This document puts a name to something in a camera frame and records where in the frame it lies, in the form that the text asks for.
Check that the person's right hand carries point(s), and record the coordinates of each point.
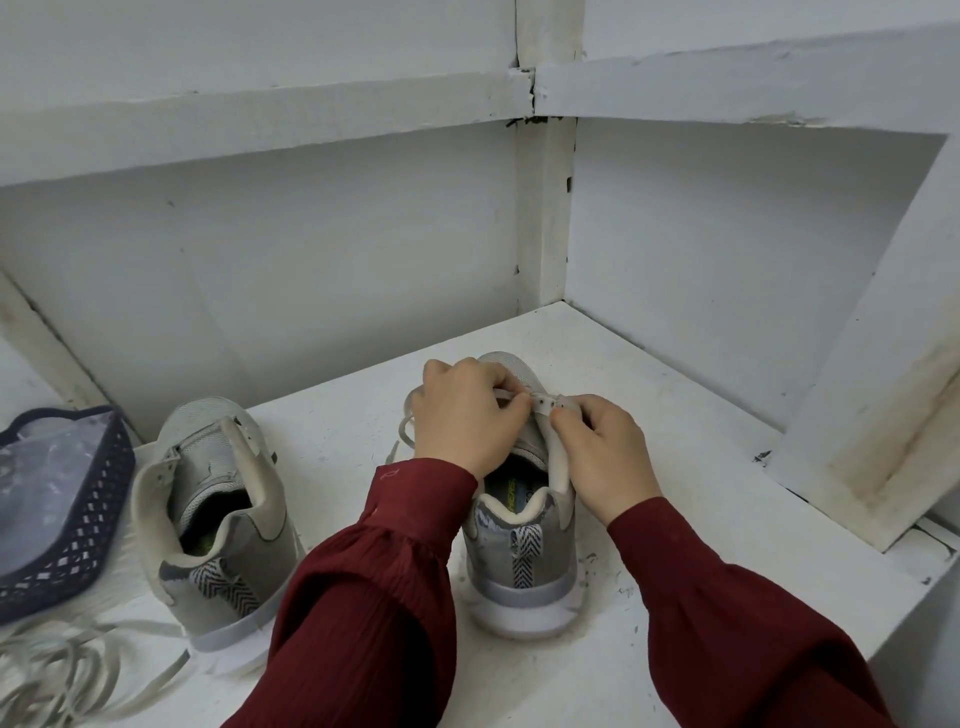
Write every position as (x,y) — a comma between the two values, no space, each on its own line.
(608,458)

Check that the person's left hand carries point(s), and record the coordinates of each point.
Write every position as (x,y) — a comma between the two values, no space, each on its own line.
(468,420)

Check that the grey shoelace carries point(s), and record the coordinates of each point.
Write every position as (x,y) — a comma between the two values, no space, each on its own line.
(543,405)
(60,668)

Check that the grey mesh shoe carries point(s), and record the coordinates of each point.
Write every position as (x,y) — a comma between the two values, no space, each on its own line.
(525,578)
(218,548)

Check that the clear plastic bag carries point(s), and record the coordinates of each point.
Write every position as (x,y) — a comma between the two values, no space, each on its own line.
(45,488)

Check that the person's right forearm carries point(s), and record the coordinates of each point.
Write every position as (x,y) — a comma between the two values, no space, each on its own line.
(735,630)

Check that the person's left forearm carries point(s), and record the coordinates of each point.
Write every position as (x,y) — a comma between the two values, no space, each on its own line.
(360,615)

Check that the dark plastic lattice basket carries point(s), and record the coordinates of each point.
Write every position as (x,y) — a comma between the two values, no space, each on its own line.
(75,555)

